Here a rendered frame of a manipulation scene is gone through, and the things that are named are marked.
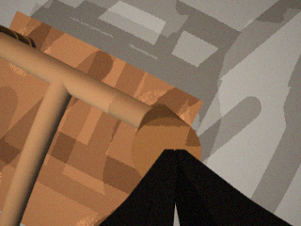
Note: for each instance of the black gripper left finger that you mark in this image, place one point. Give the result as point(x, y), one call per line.
point(152, 202)

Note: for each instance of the orange-brown wooden stool seat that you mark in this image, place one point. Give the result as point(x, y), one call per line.
point(88, 171)

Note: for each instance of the tan wooden stool legs with crossbar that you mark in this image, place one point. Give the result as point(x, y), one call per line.
point(160, 128)

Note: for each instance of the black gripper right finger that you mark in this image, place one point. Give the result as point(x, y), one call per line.
point(203, 198)

